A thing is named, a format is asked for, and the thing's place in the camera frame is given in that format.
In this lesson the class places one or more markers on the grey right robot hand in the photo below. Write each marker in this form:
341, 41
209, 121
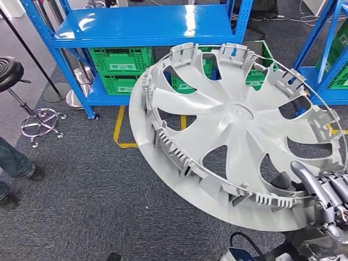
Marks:
326, 216

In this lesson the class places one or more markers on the grey plastic wheel cover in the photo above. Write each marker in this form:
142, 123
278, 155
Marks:
233, 126

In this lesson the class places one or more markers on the blue metal shelf rack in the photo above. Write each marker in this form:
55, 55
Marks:
141, 25
326, 95

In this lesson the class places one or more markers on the yellow floor tape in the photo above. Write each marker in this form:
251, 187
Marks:
118, 126
340, 132

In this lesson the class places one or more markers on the green crate with grey liner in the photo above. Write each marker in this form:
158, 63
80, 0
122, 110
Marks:
255, 80

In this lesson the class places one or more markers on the white cabinet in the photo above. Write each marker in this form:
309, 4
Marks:
315, 5

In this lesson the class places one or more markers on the black office chair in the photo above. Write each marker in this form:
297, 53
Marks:
260, 9

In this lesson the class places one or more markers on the small black flat object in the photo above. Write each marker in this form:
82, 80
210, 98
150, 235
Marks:
114, 257

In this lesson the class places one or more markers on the black stool chrome base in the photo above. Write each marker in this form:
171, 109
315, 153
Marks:
95, 4
9, 72

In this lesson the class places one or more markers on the person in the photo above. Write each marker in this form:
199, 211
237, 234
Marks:
16, 162

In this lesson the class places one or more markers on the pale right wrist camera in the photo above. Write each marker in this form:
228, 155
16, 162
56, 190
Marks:
239, 255

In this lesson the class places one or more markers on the chrome stanchion post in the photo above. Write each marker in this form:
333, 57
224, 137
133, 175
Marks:
84, 75
75, 100

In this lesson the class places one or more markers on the thin black stanchion post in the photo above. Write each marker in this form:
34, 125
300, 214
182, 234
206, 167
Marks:
55, 94

